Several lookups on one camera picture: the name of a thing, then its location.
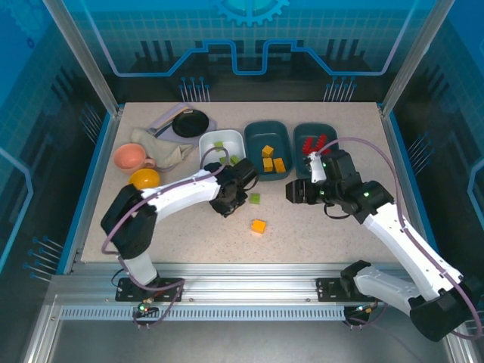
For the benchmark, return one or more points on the pink cup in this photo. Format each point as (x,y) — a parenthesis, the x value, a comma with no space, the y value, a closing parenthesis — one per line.
(129,157)

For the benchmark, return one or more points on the grey spoon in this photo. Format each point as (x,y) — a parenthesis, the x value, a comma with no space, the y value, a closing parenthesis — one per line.
(152,131)

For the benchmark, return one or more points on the aluminium mounting rail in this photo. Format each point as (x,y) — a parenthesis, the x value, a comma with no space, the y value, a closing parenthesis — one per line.
(249,281)

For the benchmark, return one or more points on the yellow bowl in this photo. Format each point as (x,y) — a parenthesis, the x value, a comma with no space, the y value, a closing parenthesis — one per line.
(145,178)

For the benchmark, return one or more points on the red long lego brick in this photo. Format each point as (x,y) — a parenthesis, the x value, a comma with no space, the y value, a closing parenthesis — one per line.
(326,150)
(321,140)
(307,144)

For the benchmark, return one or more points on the orange long lego brick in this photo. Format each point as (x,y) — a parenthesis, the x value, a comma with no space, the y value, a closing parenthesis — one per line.
(280,165)

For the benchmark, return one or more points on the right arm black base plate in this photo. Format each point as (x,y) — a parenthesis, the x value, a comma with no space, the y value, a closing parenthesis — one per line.
(329,289)

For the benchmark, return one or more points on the aluminium corner post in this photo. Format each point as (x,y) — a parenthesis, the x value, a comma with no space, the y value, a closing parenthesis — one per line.
(83,56)
(416,56)

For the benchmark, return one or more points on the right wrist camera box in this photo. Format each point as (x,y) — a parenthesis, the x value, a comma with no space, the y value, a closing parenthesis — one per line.
(317,172)

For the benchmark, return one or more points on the purple tray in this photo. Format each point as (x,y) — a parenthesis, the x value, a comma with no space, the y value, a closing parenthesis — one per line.
(163,117)

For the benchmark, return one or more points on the orange square lego brick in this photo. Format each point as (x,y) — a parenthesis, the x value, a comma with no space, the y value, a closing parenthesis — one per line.
(267,151)
(258,226)
(268,165)

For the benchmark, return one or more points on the green square lego brick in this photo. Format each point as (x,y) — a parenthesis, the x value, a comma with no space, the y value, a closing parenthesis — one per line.
(255,198)
(235,159)

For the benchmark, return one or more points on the black round pan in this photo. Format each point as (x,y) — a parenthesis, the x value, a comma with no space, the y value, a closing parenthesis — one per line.
(190,123)

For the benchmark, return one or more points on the teal rectangular container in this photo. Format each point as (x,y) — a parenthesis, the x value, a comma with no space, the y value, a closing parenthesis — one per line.
(315,128)
(261,132)

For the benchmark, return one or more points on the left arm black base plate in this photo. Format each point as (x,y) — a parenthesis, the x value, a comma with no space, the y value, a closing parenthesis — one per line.
(170,289)

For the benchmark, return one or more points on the beige cloth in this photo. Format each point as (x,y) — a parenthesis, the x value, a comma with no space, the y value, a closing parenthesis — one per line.
(159,149)

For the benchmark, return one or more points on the small connector with green light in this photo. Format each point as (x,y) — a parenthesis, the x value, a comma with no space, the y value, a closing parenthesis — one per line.
(145,308)
(365,309)

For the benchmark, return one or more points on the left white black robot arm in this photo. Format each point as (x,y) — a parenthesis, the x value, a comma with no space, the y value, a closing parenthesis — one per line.
(181,193)

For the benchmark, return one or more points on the white rectangular container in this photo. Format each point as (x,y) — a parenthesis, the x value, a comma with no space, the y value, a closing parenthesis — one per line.
(227,140)

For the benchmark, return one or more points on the beige wooden utensil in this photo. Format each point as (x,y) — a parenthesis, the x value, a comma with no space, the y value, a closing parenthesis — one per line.
(172,118)

